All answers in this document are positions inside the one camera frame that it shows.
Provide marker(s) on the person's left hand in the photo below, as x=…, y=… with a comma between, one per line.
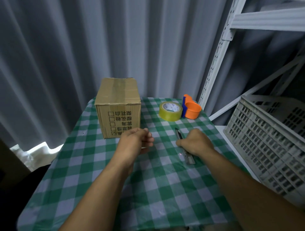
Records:
x=133, y=140

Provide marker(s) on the person's right hand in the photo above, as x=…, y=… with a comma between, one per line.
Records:
x=196, y=142

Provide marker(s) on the person's right thumb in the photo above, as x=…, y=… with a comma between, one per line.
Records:
x=181, y=142

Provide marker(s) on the person's left fingers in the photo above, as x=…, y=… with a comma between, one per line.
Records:
x=147, y=139

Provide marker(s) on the silver utility knife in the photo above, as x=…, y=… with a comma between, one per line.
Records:
x=182, y=147

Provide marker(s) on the person's right forearm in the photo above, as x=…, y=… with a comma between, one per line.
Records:
x=247, y=190

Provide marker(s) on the person's left forearm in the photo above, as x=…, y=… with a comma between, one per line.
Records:
x=95, y=192

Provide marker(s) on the yellow packing tape roll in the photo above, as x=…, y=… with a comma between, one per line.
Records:
x=170, y=111

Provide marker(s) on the orange tape dispenser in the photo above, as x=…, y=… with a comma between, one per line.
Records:
x=191, y=107

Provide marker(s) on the green checkered tablecloth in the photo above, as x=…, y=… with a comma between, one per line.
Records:
x=147, y=180

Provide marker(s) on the brown cardboard box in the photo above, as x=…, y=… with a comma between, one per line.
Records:
x=118, y=107

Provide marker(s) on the white plastic crate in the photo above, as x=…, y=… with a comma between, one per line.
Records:
x=269, y=145

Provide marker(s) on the grey curtain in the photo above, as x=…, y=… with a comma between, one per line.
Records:
x=107, y=59

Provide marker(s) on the white metal shelf rack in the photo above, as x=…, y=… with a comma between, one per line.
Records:
x=250, y=54

